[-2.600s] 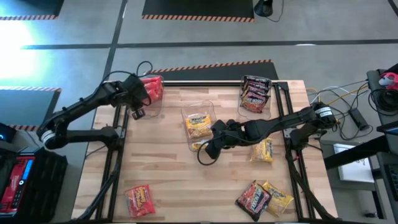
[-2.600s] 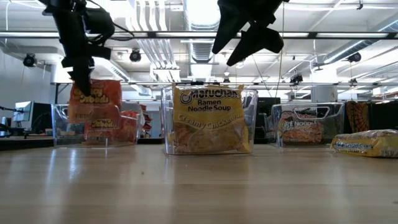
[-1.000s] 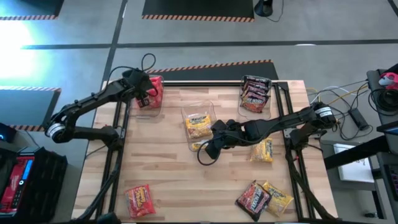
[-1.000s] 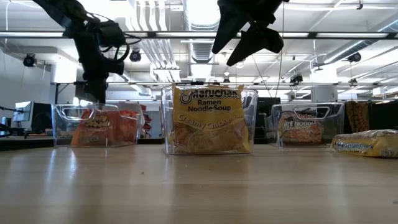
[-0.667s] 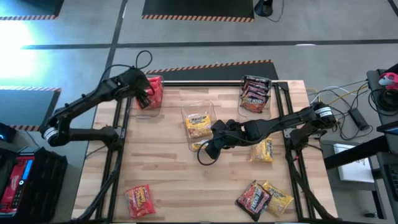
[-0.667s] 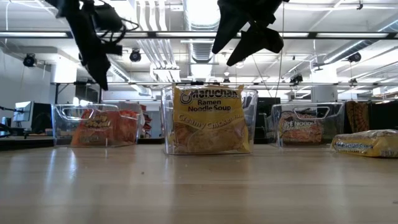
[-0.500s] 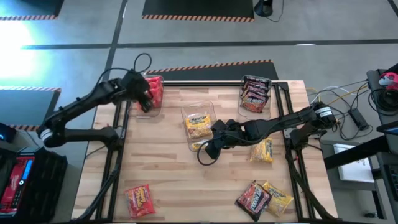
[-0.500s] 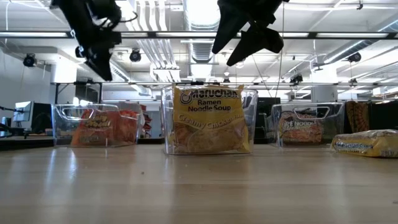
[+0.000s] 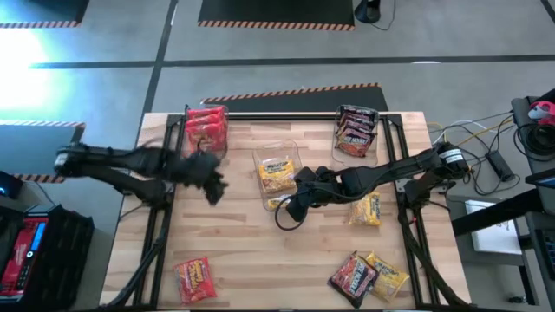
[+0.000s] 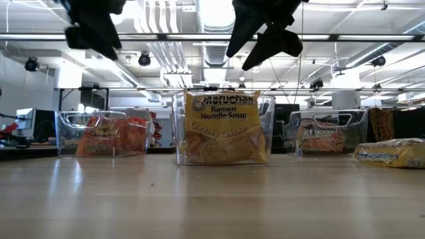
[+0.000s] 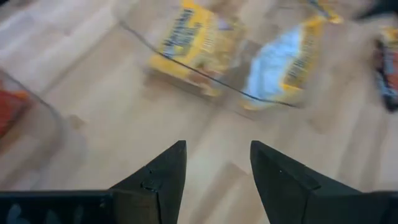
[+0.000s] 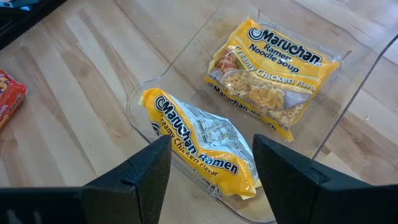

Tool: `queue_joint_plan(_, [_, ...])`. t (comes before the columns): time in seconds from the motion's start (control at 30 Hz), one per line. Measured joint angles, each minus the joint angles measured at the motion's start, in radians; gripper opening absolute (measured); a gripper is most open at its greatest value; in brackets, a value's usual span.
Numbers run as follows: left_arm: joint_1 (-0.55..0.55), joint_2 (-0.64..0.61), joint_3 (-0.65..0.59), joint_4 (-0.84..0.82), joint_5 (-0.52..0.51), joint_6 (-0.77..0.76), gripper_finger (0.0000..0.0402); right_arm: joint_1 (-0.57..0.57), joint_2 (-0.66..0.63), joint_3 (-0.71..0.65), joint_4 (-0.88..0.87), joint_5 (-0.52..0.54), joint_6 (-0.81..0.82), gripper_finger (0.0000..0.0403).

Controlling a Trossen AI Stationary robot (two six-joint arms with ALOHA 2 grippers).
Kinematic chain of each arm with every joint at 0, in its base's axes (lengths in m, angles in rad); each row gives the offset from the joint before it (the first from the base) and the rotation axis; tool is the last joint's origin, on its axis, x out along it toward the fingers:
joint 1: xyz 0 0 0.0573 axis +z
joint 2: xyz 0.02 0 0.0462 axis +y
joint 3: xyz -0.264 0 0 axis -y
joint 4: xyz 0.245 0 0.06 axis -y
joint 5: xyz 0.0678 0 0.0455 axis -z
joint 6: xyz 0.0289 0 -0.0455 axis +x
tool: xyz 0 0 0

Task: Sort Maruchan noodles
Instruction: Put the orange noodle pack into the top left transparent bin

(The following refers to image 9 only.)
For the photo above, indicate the black corner clamp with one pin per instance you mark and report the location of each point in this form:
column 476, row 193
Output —
column 187, row 109

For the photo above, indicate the black power brick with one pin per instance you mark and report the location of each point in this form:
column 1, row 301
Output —
column 499, row 164

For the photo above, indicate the white board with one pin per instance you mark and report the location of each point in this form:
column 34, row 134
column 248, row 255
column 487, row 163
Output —
column 494, row 238

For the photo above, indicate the pink object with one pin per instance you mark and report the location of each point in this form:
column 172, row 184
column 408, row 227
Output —
column 544, row 110

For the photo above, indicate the blue-lit black device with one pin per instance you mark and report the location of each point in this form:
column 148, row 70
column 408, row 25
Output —
column 8, row 186

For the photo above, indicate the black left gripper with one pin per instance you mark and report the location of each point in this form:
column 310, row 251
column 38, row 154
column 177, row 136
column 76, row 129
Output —
column 199, row 169

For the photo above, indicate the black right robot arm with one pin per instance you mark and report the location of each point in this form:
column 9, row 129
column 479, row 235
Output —
column 399, row 167

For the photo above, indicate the red black computer tower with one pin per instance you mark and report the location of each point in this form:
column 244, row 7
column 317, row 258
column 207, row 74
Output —
column 26, row 260

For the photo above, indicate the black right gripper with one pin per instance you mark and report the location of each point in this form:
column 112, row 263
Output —
column 329, row 186

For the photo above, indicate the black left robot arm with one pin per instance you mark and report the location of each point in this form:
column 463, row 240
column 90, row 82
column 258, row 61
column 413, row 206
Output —
column 130, row 160

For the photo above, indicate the clear plastic bin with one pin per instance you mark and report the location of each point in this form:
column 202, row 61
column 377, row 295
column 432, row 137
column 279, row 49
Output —
column 355, row 162
column 208, row 156
column 277, row 149

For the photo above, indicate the black stand base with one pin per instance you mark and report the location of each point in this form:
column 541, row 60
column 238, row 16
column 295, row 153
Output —
column 367, row 11

